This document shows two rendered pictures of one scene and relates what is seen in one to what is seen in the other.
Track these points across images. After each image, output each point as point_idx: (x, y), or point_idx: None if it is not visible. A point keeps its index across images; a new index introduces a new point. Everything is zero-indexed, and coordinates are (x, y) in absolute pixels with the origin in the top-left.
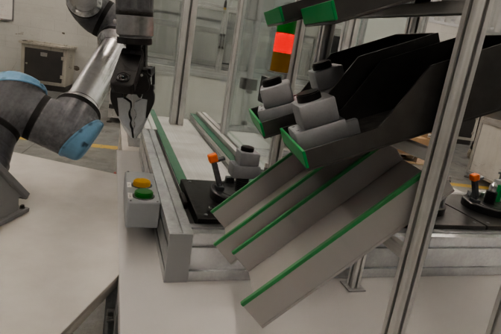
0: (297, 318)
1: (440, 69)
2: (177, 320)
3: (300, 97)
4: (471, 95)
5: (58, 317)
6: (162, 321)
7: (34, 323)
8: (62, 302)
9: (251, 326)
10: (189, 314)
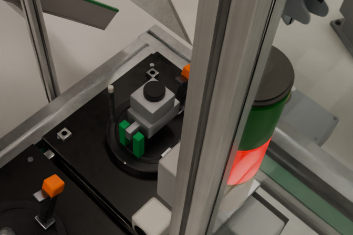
0: (24, 85)
1: None
2: (112, 31)
3: None
4: None
5: None
6: (120, 24)
7: None
8: (192, 4)
9: (56, 55)
10: (107, 40)
